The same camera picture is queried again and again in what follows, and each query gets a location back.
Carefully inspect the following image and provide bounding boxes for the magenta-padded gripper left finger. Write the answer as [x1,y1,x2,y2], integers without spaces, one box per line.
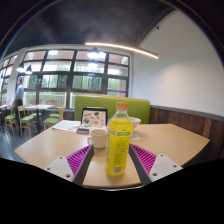
[44,143,95,187]

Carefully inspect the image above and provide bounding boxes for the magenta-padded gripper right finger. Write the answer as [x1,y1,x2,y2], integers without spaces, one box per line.
[128,143,184,186]

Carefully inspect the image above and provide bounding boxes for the yellow drink bottle orange cap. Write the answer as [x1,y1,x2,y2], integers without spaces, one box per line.
[105,101,134,177]

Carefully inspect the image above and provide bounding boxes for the white paper sheets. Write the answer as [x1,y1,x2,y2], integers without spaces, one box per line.
[51,119,82,132]

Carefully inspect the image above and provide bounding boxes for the small dark box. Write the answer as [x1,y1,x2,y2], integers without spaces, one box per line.
[76,126,91,135]

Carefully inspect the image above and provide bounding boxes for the white ceramic mug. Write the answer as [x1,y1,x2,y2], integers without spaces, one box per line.
[87,128,109,149]

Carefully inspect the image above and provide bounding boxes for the white bowl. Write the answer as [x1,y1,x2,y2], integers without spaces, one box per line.
[129,116,142,131]

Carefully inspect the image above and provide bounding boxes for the group of wooden green-seat chairs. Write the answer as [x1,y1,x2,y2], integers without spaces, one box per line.
[0,105,66,136]

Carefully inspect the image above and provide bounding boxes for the wooden dining table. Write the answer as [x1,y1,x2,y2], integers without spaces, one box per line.
[23,103,56,131]

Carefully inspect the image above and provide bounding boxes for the green upholstered bench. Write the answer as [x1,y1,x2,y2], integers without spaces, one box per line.
[73,94,152,125]

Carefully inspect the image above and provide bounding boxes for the person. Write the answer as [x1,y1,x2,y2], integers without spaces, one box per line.
[12,77,25,118]

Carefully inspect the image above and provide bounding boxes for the group of pendant lamps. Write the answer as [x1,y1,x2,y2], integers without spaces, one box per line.
[16,47,101,74]

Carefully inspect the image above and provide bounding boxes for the curved linear ceiling light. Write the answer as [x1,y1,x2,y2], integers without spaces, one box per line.
[84,41,160,60]

